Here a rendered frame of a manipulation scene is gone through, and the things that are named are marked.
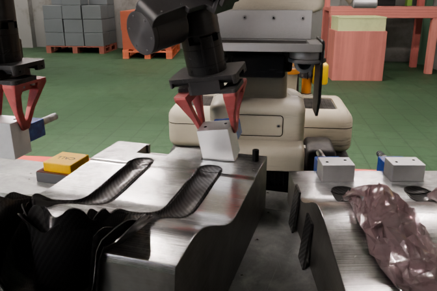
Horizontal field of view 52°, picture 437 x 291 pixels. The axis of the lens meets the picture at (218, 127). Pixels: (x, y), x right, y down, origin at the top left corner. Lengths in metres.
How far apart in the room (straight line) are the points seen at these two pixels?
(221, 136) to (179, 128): 0.67
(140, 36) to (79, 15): 8.66
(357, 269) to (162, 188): 0.27
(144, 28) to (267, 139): 0.55
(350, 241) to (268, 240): 0.18
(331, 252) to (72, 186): 0.35
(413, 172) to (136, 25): 0.47
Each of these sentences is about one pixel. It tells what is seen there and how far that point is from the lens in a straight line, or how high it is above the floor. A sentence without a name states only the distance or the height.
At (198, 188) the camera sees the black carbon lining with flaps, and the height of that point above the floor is 0.88.
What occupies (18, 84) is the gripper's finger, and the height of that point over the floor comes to 1.02.
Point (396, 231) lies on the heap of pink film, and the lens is 0.49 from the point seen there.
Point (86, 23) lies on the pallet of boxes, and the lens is 9.21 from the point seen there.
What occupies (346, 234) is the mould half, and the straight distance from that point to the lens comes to 0.50.
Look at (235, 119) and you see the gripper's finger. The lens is 0.66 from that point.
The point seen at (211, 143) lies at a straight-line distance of 0.67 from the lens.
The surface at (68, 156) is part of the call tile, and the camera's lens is 0.90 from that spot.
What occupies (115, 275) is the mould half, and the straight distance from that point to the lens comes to 0.39.
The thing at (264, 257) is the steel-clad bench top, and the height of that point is 0.80.
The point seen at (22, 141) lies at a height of 0.93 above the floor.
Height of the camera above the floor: 1.13
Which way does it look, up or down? 17 degrees down
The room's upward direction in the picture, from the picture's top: straight up
